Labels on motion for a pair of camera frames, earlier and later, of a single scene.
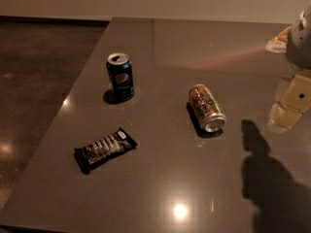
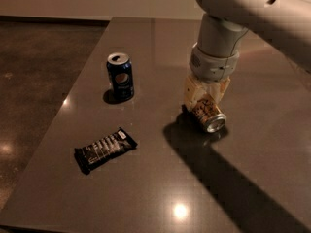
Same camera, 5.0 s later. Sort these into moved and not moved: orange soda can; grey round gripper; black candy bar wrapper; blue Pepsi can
Moved: grey round gripper
Not moved: blue Pepsi can; black candy bar wrapper; orange soda can
